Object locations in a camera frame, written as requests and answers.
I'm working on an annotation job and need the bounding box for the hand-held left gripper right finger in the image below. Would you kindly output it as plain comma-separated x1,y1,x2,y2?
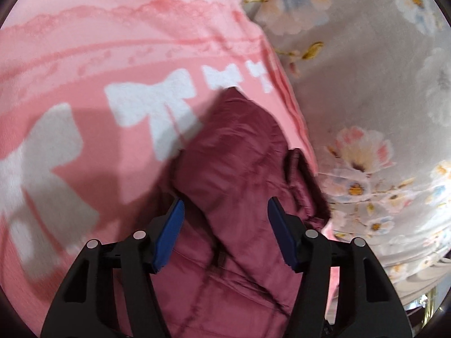
267,197,413,338

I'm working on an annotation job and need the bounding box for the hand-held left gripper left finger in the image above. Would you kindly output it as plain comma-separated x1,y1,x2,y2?
40,197,186,338

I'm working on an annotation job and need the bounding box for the maroon quilted jacket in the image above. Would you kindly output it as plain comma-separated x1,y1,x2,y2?
116,86,333,338

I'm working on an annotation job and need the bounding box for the grey floral bed sheet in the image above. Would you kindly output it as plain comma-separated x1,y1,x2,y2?
225,0,451,308

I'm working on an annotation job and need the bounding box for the pink blanket with white bows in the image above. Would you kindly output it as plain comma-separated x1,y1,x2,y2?
0,0,341,333

